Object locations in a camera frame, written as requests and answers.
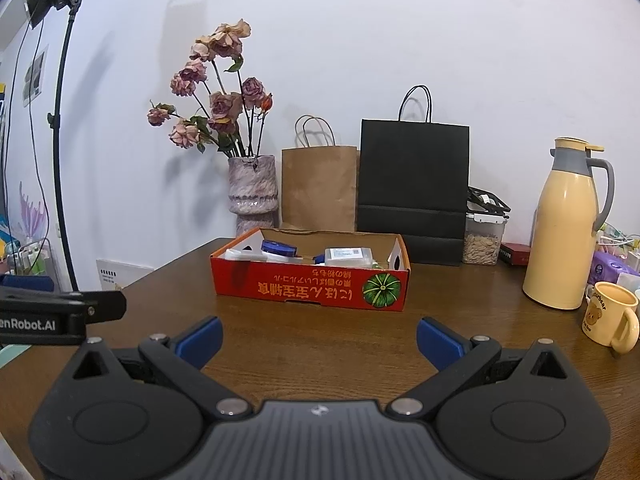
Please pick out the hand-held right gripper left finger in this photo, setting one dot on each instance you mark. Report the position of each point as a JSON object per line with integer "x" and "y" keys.
{"x": 200, "y": 342}

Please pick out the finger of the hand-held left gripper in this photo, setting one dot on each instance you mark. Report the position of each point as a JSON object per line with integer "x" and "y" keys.
{"x": 27, "y": 283}
{"x": 105, "y": 306}

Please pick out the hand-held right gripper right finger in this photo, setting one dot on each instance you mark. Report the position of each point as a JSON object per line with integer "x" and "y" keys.
{"x": 440, "y": 342}

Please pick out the red and white lint brush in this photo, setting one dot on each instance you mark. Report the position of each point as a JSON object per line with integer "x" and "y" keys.
{"x": 242, "y": 255}

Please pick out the red cardboard box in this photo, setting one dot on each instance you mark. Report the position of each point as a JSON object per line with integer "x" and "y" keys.
{"x": 300, "y": 285}

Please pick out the blue round lid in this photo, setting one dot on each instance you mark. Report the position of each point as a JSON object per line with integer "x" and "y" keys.
{"x": 278, "y": 247}

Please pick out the white rectangular labelled bottle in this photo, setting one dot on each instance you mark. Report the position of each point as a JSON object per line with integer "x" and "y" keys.
{"x": 347, "y": 256}

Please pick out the clear organiser rack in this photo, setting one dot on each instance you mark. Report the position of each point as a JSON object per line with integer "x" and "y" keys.
{"x": 27, "y": 257}

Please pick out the mint green basin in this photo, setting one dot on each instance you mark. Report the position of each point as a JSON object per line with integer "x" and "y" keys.
{"x": 12, "y": 356}

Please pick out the purple flower ornament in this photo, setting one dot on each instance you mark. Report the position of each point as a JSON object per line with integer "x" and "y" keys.
{"x": 31, "y": 215}

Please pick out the clear seed container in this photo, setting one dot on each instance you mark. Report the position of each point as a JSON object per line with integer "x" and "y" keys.
{"x": 482, "y": 245}

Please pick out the dark red box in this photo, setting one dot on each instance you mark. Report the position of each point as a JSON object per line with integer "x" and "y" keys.
{"x": 516, "y": 254}

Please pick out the yellow thermos jug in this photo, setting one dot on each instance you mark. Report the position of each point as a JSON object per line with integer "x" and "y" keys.
{"x": 560, "y": 240}

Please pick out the mottled pink ceramic vase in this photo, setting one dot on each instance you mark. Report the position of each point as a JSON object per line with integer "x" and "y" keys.
{"x": 252, "y": 190}

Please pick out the yellow bear mug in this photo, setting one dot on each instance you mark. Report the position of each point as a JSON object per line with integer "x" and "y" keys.
{"x": 605, "y": 315}

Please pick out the black paper bag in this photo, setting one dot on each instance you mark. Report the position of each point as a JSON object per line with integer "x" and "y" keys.
{"x": 412, "y": 175}

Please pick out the purple box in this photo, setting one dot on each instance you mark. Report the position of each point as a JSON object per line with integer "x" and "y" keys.
{"x": 612, "y": 267}

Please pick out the brown paper bag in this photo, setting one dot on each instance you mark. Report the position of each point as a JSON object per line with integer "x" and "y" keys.
{"x": 320, "y": 190}

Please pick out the dried pink roses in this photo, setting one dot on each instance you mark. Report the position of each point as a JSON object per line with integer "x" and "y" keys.
{"x": 220, "y": 105}

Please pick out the grey wall poster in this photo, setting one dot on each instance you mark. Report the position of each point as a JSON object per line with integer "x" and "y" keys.
{"x": 35, "y": 72}

